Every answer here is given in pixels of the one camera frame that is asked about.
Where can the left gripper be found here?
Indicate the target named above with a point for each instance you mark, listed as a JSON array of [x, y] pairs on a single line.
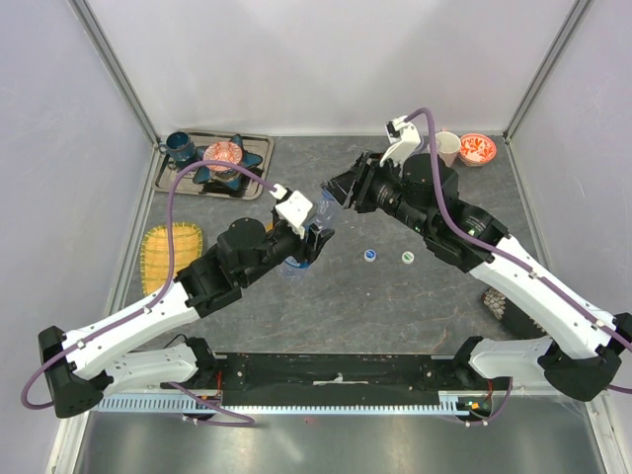
[[317, 237]]

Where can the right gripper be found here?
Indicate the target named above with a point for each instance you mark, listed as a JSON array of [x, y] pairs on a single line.
[[348, 187]]

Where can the Pocari Sweat bottle cap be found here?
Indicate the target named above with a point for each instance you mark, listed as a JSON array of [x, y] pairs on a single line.
[[369, 255]]

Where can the green white bottle cap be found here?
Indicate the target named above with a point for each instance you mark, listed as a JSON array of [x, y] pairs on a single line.
[[408, 258]]

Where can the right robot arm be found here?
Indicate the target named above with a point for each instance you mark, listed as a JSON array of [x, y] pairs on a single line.
[[579, 352]]

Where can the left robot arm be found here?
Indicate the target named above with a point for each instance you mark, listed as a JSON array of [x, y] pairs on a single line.
[[84, 366]]

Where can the metal tray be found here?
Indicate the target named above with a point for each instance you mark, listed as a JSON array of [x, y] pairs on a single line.
[[262, 145]]

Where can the purple plastic cup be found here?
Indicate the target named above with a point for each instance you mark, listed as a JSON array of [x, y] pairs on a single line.
[[423, 145]]

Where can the pink plastic cup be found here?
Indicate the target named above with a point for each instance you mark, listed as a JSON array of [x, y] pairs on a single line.
[[448, 147]]

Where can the red patterned bowl on tray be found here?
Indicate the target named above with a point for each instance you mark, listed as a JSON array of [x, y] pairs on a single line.
[[217, 155]]

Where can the yellow woven plate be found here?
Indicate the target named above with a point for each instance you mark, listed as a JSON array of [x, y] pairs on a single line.
[[154, 253]]

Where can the blue star-shaped dish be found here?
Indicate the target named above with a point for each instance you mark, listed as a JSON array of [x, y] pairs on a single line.
[[234, 184]]

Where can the red white floral bowl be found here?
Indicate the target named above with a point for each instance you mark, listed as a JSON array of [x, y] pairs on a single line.
[[477, 149]]

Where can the blue ceramic cup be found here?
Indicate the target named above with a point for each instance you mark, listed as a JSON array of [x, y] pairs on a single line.
[[180, 148]]

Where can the black floral rectangular dish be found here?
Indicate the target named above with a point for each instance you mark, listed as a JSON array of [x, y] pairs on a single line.
[[510, 316]]

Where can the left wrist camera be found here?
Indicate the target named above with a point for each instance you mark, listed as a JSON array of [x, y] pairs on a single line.
[[294, 208]]

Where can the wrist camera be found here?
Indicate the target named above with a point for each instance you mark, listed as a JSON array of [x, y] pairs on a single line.
[[403, 138], [294, 208]]

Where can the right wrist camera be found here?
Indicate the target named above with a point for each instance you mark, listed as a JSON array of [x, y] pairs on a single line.
[[403, 138]]

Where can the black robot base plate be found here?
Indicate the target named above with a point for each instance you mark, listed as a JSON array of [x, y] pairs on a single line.
[[338, 379]]

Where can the blue cable duct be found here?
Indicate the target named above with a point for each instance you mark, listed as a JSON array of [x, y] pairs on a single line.
[[179, 403]]

